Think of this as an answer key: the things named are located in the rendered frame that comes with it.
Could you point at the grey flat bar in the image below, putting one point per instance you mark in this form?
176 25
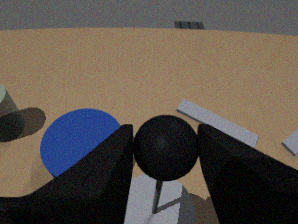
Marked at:
291 143
204 116

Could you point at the blue cylinder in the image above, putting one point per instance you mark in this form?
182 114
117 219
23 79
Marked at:
74 135

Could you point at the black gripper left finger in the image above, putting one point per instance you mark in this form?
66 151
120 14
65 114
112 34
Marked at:
95 190

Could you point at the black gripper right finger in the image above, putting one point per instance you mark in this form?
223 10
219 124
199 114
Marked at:
246 186

